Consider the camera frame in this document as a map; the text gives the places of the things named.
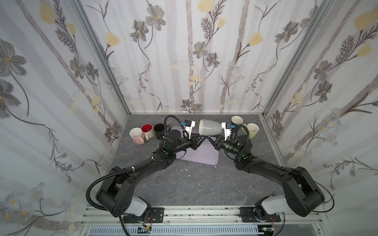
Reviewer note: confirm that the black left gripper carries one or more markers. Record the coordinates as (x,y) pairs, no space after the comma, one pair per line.
(193,143)

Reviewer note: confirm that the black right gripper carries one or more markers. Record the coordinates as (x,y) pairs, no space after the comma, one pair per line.
(220,144)

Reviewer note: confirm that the grey ceramic mug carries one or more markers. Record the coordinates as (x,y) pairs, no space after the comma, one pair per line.
(209,128)

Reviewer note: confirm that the dark green ceramic mug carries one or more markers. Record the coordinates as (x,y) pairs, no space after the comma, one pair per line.
(237,120)

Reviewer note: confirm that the light green ceramic mug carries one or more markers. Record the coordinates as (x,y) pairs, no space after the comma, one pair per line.
(252,128)

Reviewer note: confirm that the black ceramic mug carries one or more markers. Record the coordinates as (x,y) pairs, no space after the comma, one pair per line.
(161,130)

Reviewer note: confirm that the cream mug red inside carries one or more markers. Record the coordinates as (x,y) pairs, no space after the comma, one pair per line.
(148,131)

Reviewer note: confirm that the pink ceramic mug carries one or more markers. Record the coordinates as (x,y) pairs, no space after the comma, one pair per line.
(137,136)

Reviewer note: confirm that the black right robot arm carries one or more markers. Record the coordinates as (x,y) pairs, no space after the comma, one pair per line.
(301,194)

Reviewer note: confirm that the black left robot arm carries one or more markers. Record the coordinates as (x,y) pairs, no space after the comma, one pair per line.
(115,192)

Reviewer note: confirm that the lavender plastic tray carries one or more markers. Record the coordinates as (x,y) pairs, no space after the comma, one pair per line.
(205,154)

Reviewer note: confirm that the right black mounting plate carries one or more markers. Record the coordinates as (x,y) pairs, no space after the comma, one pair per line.
(248,214)

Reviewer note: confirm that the black mounting plate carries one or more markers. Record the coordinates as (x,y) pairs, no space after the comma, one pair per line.
(248,214)
(152,215)

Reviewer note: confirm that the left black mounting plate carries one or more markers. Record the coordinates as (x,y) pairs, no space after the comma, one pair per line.
(152,215)

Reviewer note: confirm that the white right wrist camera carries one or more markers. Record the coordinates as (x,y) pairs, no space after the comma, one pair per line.
(227,128)

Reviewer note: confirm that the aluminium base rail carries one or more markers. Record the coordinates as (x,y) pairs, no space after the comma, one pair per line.
(196,215)

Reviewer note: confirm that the white slotted cable duct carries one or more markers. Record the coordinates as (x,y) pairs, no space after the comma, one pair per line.
(205,230)

